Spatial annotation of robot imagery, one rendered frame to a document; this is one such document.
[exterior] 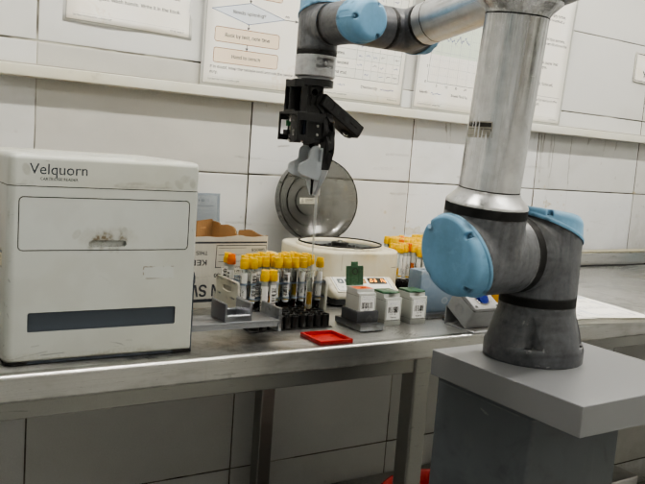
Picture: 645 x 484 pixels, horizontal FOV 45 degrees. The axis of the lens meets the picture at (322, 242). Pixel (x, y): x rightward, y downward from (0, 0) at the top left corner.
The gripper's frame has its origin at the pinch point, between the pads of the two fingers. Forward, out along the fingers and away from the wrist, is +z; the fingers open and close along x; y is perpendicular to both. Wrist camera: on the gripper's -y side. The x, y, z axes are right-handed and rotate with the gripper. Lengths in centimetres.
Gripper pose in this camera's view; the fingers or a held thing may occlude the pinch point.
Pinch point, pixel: (316, 187)
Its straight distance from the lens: 146.7
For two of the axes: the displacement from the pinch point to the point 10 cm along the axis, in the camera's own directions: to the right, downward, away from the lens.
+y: -8.5, 0.0, -5.3
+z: -0.7, 9.9, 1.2
